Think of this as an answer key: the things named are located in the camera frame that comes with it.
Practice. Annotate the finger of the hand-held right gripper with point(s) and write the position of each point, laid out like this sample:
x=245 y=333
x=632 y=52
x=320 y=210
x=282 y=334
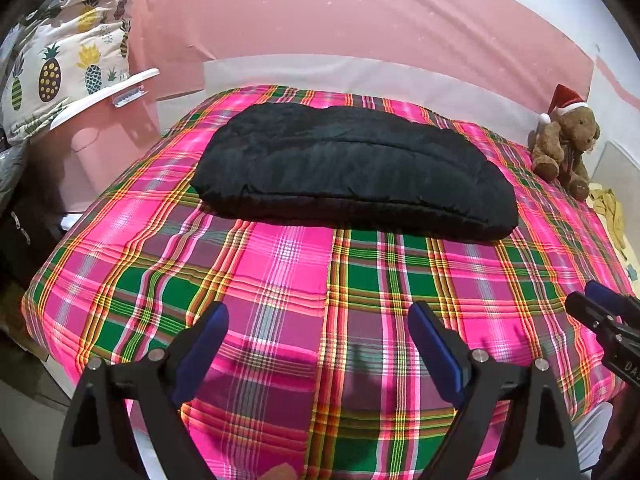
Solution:
x=590 y=315
x=607 y=296

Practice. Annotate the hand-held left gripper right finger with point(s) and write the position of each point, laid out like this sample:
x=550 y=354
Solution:
x=437 y=350

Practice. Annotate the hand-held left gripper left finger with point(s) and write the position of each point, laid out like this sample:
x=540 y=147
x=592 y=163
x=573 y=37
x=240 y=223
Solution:
x=200 y=350

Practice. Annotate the black puffer jacket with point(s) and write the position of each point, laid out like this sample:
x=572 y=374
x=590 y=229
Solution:
x=350 y=175

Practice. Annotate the yellow cloth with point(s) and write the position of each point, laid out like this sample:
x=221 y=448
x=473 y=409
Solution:
x=610 y=210

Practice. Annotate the person's white trousers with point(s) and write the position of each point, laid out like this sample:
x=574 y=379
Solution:
x=592 y=440

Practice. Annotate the pink green plaid blanket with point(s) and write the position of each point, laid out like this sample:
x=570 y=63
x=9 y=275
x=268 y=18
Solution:
x=280 y=285

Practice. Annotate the white panel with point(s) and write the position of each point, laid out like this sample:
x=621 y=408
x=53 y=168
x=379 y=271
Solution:
x=622 y=165

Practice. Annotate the brown teddy bear santa hat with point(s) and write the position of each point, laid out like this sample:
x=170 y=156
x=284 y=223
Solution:
x=570 y=135

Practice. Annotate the dark bag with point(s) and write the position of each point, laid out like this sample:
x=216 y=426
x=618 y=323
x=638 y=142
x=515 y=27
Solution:
x=25 y=245

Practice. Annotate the pineapple print cloth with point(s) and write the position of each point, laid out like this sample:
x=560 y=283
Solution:
x=50 y=70

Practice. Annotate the pink cloth backdrop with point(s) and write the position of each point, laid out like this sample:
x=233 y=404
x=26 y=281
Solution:
x=350 y=10

